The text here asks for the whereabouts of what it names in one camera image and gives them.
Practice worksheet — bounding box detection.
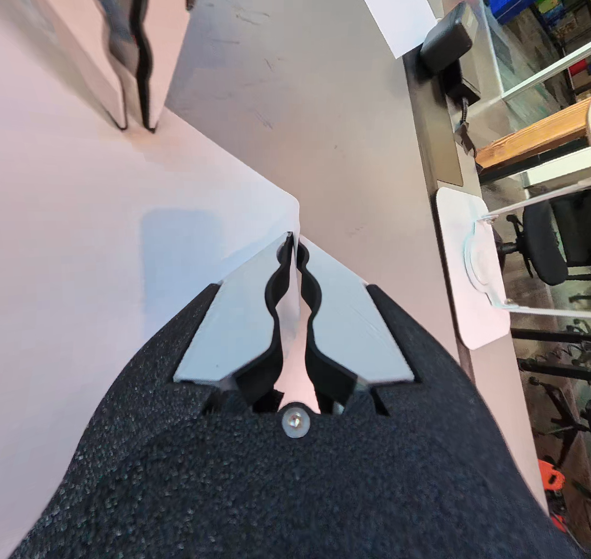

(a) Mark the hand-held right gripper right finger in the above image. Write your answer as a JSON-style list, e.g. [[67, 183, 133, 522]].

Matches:
[[295, 235, 416, 415]]

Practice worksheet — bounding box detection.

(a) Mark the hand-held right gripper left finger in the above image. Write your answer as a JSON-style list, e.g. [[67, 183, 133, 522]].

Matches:
[[172, 231, 296, 403]]

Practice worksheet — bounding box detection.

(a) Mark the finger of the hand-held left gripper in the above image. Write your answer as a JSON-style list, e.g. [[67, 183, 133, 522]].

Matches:
[[131, 0, 188, 133], [18, 0, 140, 131]]

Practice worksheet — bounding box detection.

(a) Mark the white paper sheet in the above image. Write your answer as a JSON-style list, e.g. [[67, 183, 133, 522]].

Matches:
[[0, 0, 320, 557], [346, 0, 439, 59]]

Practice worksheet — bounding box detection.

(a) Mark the grey desk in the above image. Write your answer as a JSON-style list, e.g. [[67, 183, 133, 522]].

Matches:
[[164, 0, 552, 518]]

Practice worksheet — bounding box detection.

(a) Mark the black office chair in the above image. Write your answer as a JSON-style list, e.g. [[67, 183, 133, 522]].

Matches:
[[496, 193, 591, 287]]

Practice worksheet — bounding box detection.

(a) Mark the black tripod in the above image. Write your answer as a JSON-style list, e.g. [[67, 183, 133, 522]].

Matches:
[[510, 328, 591, 469]]

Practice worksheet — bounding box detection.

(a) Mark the orange plastic object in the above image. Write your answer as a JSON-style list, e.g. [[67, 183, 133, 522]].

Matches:
[[538, 459, 566, 500]]

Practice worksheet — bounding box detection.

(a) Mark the grey black power adapter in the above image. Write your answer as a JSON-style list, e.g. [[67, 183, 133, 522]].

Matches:
[[419, 1, 476, 78]]

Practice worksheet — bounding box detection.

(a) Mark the white wire stand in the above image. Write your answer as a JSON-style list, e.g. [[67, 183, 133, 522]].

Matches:
[[433, 182, 591, 351]]

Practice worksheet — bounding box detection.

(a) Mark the black cable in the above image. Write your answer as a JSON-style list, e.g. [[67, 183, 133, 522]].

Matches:
[[455, 97, 483, 174]]

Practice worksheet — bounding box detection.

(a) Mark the wooden post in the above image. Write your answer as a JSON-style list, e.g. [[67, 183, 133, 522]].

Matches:
[[476, 98, 591, 168]]

